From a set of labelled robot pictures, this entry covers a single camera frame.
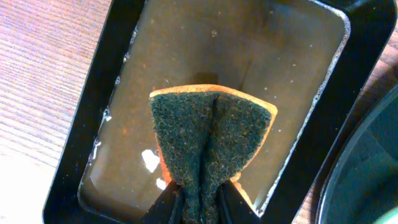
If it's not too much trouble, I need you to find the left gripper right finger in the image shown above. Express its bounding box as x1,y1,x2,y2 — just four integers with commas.
216,180,261,224

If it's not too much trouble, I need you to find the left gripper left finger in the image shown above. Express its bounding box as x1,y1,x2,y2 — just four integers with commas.
141,181,183,224

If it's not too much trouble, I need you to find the orange green scrub sponge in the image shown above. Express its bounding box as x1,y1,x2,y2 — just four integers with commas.
149,84,277,223

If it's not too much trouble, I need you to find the round black tray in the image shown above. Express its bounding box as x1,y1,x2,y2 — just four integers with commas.
316,87,397,224

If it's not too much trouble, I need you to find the black rectangular water tray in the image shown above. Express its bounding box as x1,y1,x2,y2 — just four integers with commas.
42,0,397,223

